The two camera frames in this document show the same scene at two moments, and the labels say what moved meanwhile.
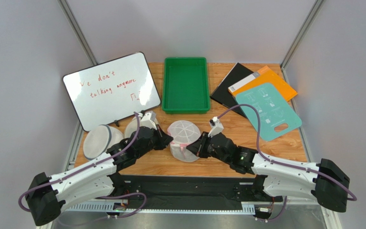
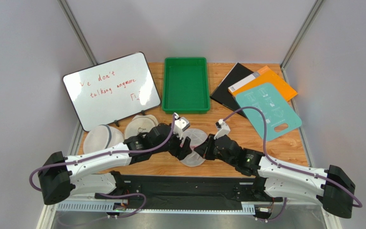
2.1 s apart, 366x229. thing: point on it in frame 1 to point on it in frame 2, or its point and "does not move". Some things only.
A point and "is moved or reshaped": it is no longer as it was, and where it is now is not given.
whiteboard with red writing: (104, 93) does not move
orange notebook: (266, 75) does not move
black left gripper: (161, 135) to (181, 153)
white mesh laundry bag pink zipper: (183, 132) is moved or reshaped
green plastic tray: (185, 86) does not move
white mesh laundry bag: (131, 126) does not move
